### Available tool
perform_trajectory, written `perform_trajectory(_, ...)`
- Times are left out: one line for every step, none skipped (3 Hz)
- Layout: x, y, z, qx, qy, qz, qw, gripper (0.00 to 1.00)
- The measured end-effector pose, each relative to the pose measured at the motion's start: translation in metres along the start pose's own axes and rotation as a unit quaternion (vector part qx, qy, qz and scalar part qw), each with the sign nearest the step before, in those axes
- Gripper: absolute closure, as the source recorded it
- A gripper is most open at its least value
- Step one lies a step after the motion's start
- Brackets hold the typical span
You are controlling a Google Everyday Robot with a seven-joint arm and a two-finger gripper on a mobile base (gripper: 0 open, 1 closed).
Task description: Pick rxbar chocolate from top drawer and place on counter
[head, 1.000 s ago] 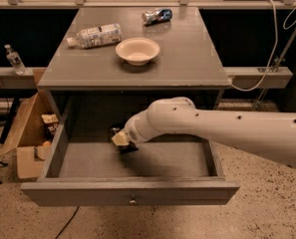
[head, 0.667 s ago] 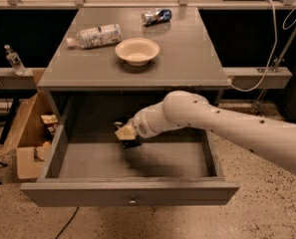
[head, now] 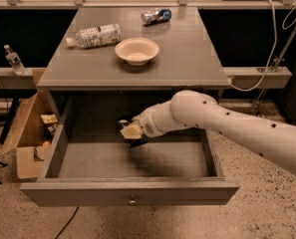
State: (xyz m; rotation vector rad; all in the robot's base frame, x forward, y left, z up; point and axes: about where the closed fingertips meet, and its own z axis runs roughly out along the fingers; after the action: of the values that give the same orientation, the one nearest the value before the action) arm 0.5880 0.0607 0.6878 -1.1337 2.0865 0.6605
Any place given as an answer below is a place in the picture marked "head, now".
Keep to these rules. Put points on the black rxbar chocolate wrapper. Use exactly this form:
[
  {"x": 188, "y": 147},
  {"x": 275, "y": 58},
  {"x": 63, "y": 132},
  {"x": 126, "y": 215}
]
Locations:
[{"x": 132, "y": 142}]

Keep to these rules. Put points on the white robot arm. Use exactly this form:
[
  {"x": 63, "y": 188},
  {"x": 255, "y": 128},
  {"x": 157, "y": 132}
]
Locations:
[{"x": 274, "y": 140}]

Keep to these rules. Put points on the grey open top drawer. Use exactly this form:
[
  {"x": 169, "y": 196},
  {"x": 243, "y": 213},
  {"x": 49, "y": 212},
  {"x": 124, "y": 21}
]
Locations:
[{"x": 91, "y": 164}]

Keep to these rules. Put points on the grey cabinet with counter top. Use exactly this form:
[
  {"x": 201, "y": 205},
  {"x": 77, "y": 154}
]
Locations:
[{"x": 177, "y": 54}]

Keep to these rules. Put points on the small metal drawer knob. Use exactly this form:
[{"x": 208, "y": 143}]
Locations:
[{"x": 132, "y": 201}]

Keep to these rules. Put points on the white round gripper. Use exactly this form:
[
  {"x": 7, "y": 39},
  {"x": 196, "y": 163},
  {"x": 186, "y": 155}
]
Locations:
[{"x": 148, "y": 122}]

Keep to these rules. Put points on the white bowl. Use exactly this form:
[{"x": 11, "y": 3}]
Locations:
[{"x": 136, "y": 51}]

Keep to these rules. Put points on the standing small water bottle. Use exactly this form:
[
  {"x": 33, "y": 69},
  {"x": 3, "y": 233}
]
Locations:
[{"x": 14, "y": 60}]

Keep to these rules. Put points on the snack packet in box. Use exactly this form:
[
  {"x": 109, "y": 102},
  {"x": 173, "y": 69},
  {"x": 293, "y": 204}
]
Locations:
[{"x": 50, "y": 122}]

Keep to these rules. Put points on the open cardboard box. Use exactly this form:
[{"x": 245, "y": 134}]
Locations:
[{"x": 27, "y": 136}]

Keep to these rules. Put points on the lying clear plastic bottle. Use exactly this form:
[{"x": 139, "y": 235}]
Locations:
[{"x": 95, "y": 37}]

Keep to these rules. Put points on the crushed silver blue can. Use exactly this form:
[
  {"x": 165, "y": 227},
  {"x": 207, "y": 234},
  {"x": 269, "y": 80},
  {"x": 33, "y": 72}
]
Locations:
[{"x": 156, "y": 16}]

